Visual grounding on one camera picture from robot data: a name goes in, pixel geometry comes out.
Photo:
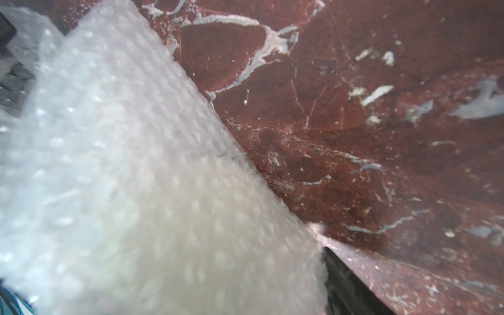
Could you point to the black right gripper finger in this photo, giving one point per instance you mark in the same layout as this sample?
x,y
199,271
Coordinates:
x,y
347,294

